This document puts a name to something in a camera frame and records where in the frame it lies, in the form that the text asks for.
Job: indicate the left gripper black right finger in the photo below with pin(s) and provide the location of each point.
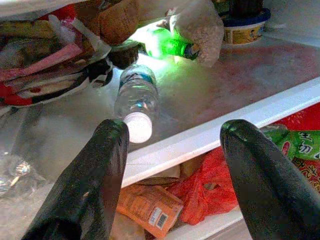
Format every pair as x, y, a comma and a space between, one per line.
272, 195

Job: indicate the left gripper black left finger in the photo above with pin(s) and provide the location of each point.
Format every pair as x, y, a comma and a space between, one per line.
82, 190

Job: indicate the clear water bottle white cap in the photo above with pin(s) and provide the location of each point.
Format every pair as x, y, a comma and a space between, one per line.
137, 95

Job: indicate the green red printed food packet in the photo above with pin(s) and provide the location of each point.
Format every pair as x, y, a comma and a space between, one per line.
300, 147

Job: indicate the orange food packet with barcode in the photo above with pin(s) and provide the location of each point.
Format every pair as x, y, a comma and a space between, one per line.
147, 207

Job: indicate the red white printed plastic bag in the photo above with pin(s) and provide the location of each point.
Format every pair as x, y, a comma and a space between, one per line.
50, 92

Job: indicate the pink striped packet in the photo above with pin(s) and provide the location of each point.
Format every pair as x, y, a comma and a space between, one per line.
45, 62

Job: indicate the dark round cup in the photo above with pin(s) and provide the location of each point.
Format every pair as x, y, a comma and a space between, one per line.
125, 55

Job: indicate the yellow tub with blue lid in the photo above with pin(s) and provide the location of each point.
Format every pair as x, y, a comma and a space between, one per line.
243, 32

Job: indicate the brown crumbly food block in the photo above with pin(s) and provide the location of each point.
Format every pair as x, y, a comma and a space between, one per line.
117, 25

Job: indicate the green glass bottle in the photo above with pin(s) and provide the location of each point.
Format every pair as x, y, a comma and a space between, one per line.
172, 45

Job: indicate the frosted white food bag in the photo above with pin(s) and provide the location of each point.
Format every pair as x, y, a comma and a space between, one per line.
200, 32

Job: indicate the dark jar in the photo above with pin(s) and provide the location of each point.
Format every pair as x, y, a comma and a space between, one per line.
240, 7

